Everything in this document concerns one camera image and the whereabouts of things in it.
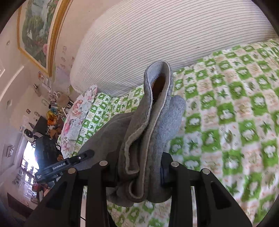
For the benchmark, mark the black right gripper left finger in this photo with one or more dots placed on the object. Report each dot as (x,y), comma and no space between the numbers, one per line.
(62,205)

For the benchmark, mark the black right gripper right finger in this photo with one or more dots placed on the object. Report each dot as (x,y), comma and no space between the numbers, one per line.
(198,197)

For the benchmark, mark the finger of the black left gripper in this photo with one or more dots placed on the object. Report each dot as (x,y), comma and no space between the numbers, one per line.
(82,156)

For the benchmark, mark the grey fleece pants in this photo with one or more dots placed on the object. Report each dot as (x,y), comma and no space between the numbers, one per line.
(139,138)

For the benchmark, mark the floral pink pillow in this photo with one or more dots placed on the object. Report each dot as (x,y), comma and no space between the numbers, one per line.
(74,119)

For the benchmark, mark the green white patterned bedsheet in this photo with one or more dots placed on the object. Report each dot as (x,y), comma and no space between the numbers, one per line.
(230,124)

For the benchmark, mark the white striped bolster pillow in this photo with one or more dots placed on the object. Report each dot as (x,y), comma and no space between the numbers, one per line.
(130,36)

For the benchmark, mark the gold framed painting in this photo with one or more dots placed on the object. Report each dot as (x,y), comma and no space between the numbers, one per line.
(38,29)

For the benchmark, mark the cluttered white wire shelf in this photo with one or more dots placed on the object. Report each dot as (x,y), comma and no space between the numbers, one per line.
(60,104)

